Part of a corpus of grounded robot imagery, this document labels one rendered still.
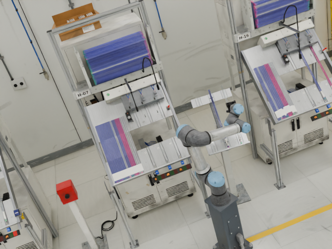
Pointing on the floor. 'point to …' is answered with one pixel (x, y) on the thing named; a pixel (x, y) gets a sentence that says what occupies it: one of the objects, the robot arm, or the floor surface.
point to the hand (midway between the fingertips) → (229, 109)
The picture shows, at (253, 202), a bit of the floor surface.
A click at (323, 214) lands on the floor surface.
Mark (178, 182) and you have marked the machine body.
